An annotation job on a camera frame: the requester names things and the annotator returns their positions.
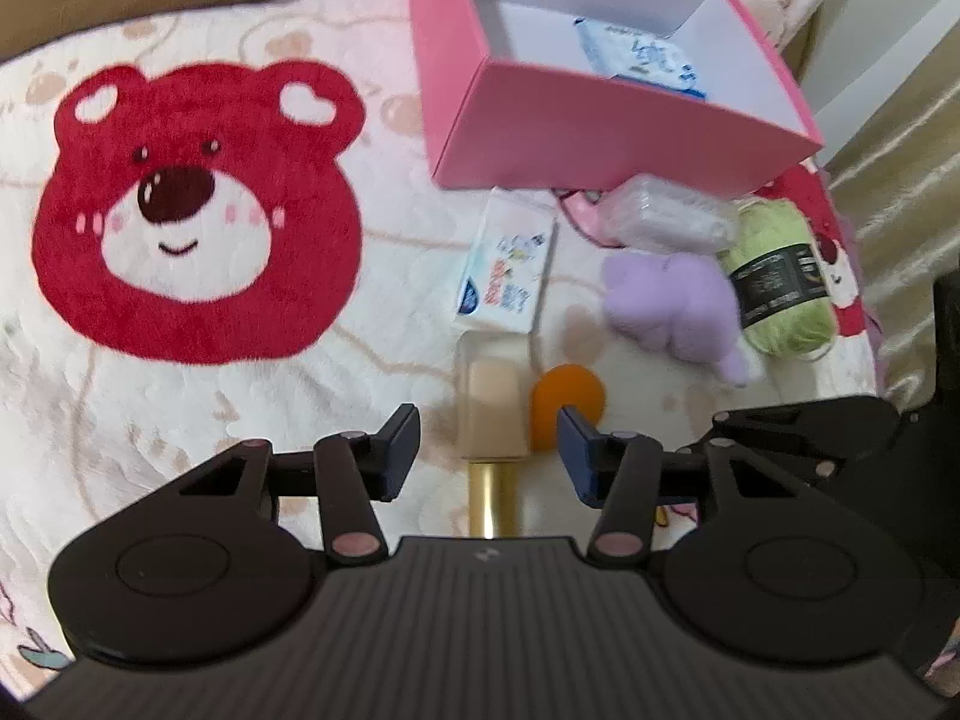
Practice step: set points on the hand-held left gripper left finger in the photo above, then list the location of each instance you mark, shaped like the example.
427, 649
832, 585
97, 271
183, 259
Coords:
396, 457

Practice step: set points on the beige curtain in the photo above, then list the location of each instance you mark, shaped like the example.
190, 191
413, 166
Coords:
900, 187

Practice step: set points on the orange makeup sponge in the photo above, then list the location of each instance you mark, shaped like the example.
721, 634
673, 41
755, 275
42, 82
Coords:
566, 390

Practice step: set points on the blue white tissue pack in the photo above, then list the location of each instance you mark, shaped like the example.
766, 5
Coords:
637, 52

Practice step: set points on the pink cardboard box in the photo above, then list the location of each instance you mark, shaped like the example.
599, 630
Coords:
562, 127

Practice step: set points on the red bear printed blanket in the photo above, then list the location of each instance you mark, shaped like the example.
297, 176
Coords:
225, 405

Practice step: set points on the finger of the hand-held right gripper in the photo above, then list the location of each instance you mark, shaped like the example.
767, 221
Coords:
817, 420
832, 474

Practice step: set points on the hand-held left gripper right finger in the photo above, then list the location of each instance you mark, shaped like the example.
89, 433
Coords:
576, 454

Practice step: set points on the clear plastic packet orange label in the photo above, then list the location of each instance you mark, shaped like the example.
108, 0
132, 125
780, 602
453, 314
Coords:
660, 214

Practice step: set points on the green yarn ball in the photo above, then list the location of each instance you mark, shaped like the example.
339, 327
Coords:
772, 229

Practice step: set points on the white printed tissue pack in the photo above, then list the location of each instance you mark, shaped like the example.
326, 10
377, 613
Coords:
502, 270

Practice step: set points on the beige bottle with gold cap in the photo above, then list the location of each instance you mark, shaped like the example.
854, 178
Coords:
491, 405

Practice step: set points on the purple plush toy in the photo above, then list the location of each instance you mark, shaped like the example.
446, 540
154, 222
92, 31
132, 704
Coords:
675, 307

